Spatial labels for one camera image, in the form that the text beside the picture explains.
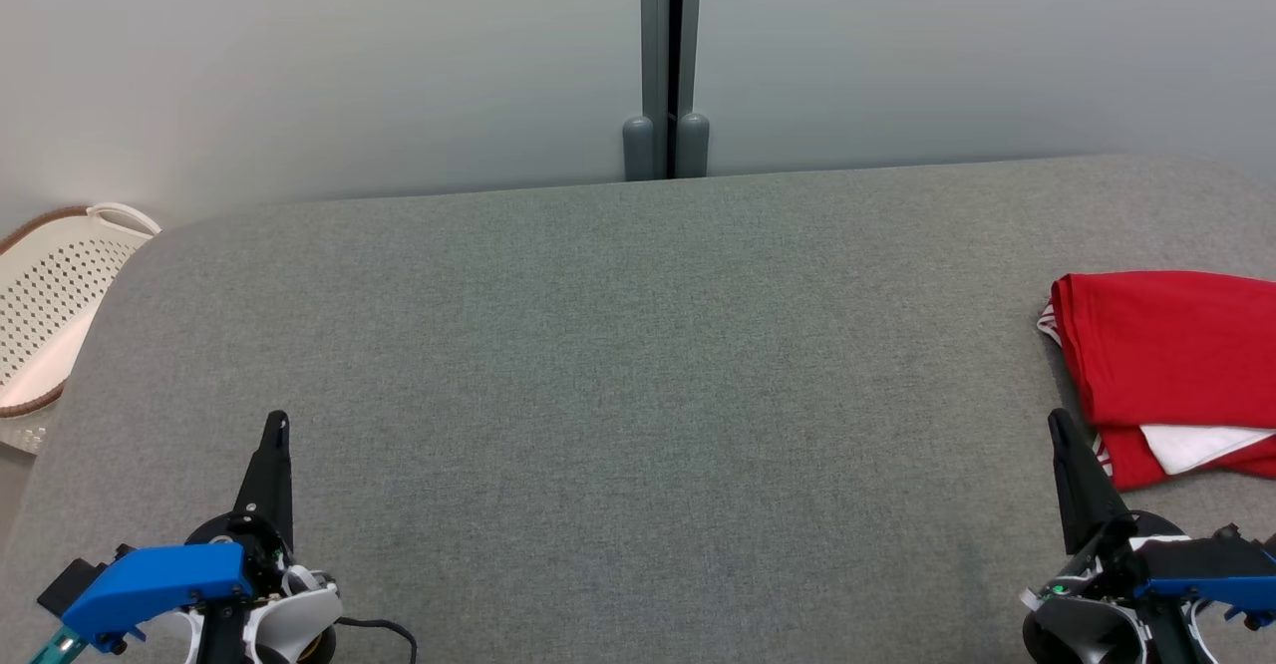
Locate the red white sports jersey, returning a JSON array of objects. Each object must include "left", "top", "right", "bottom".
[{"left": 1037, "top": 270, "right": 1276, "bottom": 491}]

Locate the white perforated laundry basket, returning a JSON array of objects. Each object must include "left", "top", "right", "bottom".
[{"left": 0, "top": 203, "right": 162, "bottom": 456}]

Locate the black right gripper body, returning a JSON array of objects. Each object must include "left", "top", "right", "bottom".
[{"left": 1019, "top": 512, "right": 1183, "bottom": 614}]

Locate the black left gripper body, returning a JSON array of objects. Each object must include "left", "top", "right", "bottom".
[{"left": 184, "top": 512, "right": 300, "bottom": 595}]

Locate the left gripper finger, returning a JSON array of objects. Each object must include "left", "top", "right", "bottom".
[{"left": 234, "top": 410, "right": 296, "bottom": 551}]

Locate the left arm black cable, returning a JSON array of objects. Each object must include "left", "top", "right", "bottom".
[{"left": 334, "top": 616, "right": 418, "bottom": 664}]

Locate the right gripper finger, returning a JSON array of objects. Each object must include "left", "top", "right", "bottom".
[{"left": 1047, "top": 408, "right": 1138, "bottom": 556}]

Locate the left teal cable connector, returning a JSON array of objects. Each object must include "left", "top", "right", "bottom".
[{"left": 28, "top": 629, "right": 86, "bottom": 664}]

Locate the left blue camera mount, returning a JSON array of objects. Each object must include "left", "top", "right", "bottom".
[{"left": 62, "top": 542, "right": 255, "bottom": 653}]

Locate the grey door frame post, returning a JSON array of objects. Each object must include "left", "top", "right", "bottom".
[{"left": 622, "top": 0, "right": 711, "bottom": 181}]

